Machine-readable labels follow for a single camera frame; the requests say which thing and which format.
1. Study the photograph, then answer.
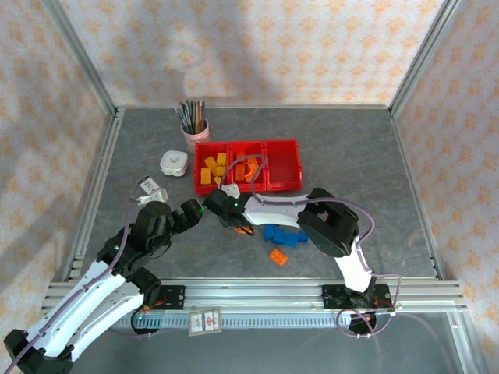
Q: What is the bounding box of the large blue lego brick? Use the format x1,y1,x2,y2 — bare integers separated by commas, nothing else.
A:
272,228,299,249

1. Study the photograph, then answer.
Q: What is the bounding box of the small orange lego arch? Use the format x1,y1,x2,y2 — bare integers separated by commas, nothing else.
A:
244,155,264,175

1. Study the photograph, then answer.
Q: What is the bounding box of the small card in clear sleeve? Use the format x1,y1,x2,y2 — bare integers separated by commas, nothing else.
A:
136,175,159,196

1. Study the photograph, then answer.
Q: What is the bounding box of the white alarm clock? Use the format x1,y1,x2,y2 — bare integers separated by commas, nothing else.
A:
159,150,191,178

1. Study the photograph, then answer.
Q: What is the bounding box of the red plastic bin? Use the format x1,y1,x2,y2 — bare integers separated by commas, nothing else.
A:
228,141,270,195
193,143,234,196
263,139,304,192

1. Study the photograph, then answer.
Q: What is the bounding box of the pink pencil cup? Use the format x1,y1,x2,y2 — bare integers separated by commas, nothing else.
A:
181,118,212,147

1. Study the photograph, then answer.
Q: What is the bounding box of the red printed label card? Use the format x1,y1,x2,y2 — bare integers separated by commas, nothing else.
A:
188,307,223,337

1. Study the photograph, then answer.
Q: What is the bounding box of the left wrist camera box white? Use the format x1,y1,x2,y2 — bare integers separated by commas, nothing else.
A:
136,189,169,206

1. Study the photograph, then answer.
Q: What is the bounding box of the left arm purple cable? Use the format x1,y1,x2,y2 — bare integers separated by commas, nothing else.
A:
0,198,165,374

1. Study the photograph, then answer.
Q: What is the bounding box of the aluminium frame rail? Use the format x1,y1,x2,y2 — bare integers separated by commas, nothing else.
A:
41,277,469,315

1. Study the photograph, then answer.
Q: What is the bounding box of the aluminium side rail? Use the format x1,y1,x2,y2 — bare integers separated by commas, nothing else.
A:
388,108,457,281
62,108,126,281

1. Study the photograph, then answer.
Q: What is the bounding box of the grey slotted cable duct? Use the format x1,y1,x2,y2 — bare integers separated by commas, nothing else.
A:
116,313,391,328

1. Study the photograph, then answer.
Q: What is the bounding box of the thin aluminium rail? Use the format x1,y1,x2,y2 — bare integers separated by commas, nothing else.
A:
112,104,395,111

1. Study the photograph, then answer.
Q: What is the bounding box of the aluminium frame post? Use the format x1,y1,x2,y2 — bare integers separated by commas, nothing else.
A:
388,0,463,118
41,0,120,118

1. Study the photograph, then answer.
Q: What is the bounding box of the aluminium frame leg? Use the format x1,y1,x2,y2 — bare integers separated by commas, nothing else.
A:
446,307,484,374

